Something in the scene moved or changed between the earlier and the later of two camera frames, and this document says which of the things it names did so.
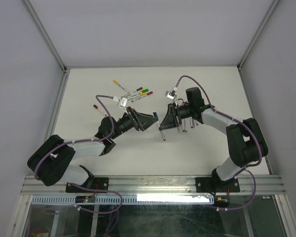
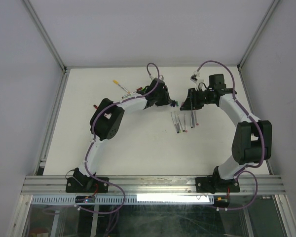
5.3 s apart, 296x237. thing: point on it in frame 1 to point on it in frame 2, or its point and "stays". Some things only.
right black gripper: [170, 121] to [190, 102]
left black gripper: [140, 121] to [166, 100]
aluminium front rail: [161, 185] stays
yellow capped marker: [116, 82] stays
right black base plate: [215, 184] stays
